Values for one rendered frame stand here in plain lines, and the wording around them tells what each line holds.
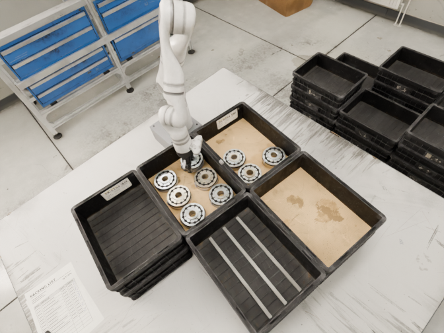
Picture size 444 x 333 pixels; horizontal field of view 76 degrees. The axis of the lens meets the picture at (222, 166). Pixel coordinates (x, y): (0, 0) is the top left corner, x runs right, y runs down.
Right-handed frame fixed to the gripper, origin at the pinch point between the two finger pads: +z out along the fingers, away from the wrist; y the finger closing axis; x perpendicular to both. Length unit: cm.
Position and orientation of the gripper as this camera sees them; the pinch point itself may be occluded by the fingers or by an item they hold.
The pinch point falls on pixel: (190, 165)
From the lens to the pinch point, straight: 127.5
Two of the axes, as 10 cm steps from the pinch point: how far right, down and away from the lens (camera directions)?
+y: -1.2, 8.3, -5.4
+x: 9.9, 0.4, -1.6
